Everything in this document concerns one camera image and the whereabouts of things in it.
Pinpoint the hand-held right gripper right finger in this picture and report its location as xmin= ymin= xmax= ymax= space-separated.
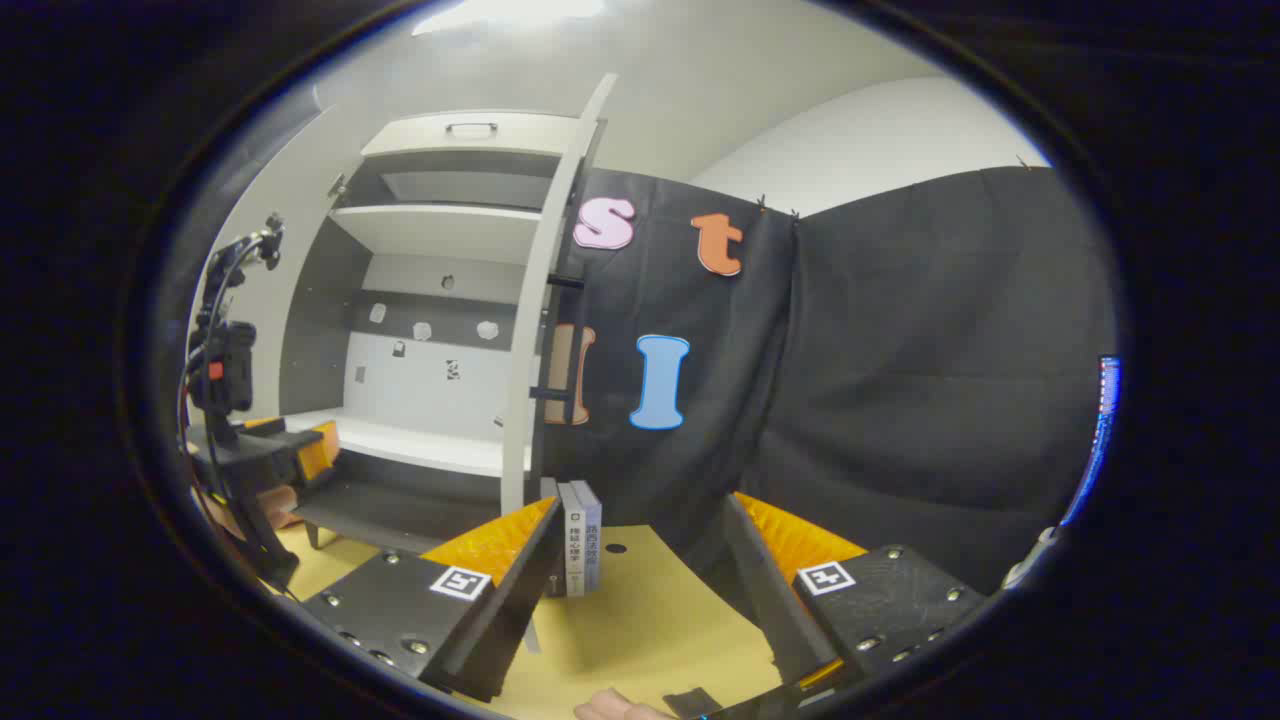
xmin=722 ymin=490 xmax=991 ymax=693

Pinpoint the black backdrop cloth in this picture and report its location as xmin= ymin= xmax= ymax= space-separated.
xmin=540 ymin=165 xmax=1118 ymax=598

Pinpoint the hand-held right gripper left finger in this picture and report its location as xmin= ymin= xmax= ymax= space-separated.
xmin=300 ymin=497 xmax=566 ymax=703

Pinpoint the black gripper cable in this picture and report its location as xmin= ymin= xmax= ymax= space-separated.
xmin=176 ymin=235 xmax=273 ymax=481

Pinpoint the white grey shoe cabinet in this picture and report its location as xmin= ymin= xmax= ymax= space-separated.
xmin=278 ymin=72 xmax=618 ymax=553

